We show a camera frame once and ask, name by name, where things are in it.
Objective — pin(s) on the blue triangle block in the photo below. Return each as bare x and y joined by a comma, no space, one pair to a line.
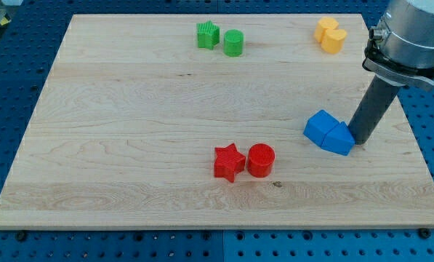
339,140

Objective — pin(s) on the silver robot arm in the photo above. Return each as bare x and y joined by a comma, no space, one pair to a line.
400,49

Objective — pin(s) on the red star block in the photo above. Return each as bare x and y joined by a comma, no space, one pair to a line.
228,162

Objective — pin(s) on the red cylinder block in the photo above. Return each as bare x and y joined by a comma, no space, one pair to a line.
261,158

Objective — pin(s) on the light wooden board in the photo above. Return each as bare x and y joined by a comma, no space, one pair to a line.
123,134

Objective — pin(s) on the green cylinder block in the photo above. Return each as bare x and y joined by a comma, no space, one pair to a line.
233,43

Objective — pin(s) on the green star block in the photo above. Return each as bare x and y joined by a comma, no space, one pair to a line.
207,34

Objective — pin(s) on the blue cube block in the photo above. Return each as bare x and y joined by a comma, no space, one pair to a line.
318,126

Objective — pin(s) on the yellow heart block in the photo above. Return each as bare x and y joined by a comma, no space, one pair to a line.
333,40

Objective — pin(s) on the yellow hexagon block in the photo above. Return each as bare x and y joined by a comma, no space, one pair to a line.
323,25

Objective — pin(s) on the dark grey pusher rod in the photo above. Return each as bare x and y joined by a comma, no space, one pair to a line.
375,102

